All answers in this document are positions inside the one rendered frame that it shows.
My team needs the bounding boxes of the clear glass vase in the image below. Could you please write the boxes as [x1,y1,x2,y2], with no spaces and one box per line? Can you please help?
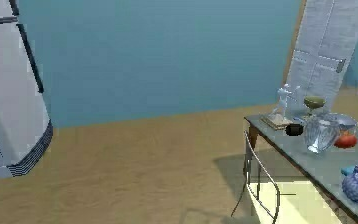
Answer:
[302,113,341,154]

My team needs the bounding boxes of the red tomato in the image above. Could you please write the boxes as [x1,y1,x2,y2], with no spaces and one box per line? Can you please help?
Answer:
[333,133,358,149]

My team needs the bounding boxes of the black fridge handle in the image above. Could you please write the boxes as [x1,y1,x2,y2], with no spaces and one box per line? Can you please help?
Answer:
[16,23,45,94]

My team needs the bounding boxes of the clear glass bowl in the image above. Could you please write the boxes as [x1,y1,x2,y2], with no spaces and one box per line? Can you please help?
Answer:
[330,113,358,137]

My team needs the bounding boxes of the green goblet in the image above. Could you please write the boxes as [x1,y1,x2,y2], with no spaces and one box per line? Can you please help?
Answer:
[303,95,327,117]

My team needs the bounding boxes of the white figure trophy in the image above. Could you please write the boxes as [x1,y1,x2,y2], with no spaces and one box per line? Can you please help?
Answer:
[260,83,301,131]

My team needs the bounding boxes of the grey top table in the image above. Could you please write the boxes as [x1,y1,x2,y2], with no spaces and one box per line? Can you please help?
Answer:
[243,113,358,224]

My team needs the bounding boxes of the white fridge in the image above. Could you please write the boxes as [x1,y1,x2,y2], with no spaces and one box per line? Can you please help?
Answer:
[0,0,54,181]

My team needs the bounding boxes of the grey room door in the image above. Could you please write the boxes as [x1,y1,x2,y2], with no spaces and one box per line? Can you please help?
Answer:
[284,0,358,113]

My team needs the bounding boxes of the thin metal frame chair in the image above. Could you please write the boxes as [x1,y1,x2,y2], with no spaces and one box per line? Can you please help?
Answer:
[230,130,297,224]

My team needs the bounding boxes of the cyan flat block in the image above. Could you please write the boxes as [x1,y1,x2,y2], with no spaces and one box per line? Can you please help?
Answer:
[340,162,358,177]

